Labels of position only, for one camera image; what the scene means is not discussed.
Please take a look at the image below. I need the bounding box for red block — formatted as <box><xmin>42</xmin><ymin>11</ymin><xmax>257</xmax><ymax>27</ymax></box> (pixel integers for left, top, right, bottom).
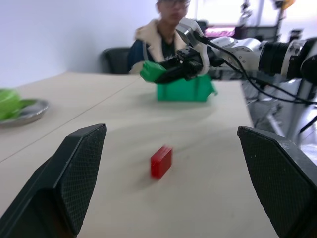
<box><xmin>150</xmin><ymin>145</ymin><xmax>173</xmax><ymax>179</ymax></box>

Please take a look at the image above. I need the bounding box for black chair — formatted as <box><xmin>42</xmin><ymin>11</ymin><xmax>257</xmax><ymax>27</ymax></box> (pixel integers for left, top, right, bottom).
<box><xmin>102</xmin><ymin>47</ymin><xmax>131</xmax><ymax>74</ymax></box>

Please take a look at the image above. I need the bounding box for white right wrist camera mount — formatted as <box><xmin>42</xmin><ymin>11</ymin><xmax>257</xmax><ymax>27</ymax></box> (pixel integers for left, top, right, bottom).
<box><xmin>176</xmin><ymin>17</ymin><xmax>211</xmax><ymax>75</ymax></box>

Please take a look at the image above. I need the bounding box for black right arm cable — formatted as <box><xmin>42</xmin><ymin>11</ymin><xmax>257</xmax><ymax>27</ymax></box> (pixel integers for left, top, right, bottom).
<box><xmin>197</xmin><ymin>34</ymin><xmax>317</xmax><ymax>105</ymax></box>

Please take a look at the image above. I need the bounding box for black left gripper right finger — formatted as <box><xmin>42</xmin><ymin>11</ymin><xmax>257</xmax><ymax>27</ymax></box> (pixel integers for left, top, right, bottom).
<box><xmin>237</xmin><ymin>125</ymin><xmax>317</xmax><ymax>238</ymax></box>

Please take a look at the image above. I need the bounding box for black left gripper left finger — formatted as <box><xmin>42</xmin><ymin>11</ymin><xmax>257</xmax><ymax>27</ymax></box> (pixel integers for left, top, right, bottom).
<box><xmin>0</xmin><ymin>123</ymin><xmax>108</xmax><ymax>238</ymax></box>

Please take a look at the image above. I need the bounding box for round metal plate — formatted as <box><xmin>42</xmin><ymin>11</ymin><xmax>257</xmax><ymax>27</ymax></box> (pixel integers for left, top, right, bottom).
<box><xmin>0</xmin><ymin>98</ymin><xmax>50</xmax><ymax>129</ymax></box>

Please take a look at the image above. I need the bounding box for teal plastic bin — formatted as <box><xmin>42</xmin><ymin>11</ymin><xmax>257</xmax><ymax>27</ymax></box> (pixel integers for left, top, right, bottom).
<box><xmin>156</xmin><ymin>74</ymin><xmax>219</xmax><ymax>103</ymax></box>

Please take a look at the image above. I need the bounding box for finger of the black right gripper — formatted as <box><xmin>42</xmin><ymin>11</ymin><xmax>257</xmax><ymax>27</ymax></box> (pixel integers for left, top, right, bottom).
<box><xmin>159</xmin><ymin>58</ymin><xmax>184</xmax><ymax>71</ymax></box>
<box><xmin>154</xmin><ymin>64</ymin><xmax>187</xmax><ymax>84</ymax></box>

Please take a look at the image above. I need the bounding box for seated person in hooded jacket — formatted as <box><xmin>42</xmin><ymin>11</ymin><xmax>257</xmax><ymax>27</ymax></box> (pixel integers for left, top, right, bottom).
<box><xmin>127</xmin><ymin>0</ymin><xmax>206</xmax><ymax>75</ymax></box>

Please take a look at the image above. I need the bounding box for green block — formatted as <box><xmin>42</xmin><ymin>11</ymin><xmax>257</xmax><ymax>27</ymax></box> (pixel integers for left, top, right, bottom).
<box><xmin>139</xmin><ymin>61</ymin><xmax>167</xmax><ymax>84</ymax></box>

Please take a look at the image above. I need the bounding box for green vegetable on plate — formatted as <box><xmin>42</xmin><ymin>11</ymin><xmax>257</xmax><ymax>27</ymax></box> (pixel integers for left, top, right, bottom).
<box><xmin>0</xmin><ymin>88</ymin><xmax>38</xmax><ymax>121</ymax></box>

